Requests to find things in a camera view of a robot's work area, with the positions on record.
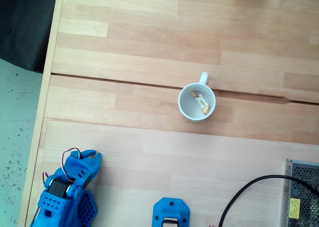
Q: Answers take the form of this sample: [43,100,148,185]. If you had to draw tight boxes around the thick black cable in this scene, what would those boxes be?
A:
[218,174,319,227]

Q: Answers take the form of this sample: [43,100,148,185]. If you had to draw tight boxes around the perforated metal power supply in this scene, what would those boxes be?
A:
[281,158,319,227]

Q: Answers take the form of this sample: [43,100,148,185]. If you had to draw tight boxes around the sweet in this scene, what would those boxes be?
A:
[190,90,210,115]

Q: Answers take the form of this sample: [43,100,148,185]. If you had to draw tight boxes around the dark grey cushion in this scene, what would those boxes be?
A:
[0,0,58,74]

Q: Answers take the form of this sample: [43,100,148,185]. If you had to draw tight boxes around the light wooden board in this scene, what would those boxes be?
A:
[33,117,319,227]

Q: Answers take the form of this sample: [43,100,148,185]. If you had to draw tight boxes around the white ceramic mug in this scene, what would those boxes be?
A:
[177,71,216,123]

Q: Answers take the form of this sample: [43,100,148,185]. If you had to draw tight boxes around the blue printed post mount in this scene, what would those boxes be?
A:
[152,197,190,227]

